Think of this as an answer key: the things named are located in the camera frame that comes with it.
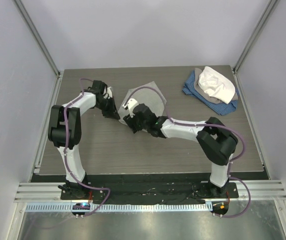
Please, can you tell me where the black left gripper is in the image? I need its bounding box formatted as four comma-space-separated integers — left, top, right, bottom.
95, 96, 120, 120

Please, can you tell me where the grey cloth napkin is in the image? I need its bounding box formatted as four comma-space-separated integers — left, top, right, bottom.
118, 81, 167, 125

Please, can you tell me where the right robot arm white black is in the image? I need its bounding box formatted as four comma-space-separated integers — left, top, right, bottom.
123, 102, 238, 198

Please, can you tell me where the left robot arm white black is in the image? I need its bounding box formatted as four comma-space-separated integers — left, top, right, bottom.
47, 80, 120, 200

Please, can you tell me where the beige grey cloth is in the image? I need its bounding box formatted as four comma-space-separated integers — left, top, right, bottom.
193, 67, 239, 104

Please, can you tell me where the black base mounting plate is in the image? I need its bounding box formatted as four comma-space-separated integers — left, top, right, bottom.
58, 173, 239, 205

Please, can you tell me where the white cloth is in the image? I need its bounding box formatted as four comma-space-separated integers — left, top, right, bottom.
197, 66, 236, 104

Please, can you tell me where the blue checked cloth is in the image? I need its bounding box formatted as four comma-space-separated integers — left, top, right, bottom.
182, 71, 239, 116

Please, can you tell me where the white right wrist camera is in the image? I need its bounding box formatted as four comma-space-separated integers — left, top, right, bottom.
123, 98, 139, 118

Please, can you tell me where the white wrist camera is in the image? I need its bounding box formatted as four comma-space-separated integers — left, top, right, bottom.
123, 98, 139, 118
102, 86, 113, 99

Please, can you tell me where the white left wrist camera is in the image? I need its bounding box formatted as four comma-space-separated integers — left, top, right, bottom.
102, 86, 113, 99

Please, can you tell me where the white slotted cable duct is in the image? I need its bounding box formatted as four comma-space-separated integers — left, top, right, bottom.
25, 202, 213, 213

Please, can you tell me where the left aluminium frame post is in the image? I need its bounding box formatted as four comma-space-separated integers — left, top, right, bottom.
12, 0, 62, 77

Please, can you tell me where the aluminium frame post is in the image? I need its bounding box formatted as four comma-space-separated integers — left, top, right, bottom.
232, 0, 281, 73
12, 0, 62, 77

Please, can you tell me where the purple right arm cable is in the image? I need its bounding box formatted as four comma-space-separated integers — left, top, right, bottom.
125, 85, 253, 218

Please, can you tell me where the front aluminium frame rail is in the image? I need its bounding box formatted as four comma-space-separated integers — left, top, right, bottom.
14, 180, 286, 203

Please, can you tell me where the right aluminium frame post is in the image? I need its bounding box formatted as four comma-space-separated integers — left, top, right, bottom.
232, 0, 281, 73

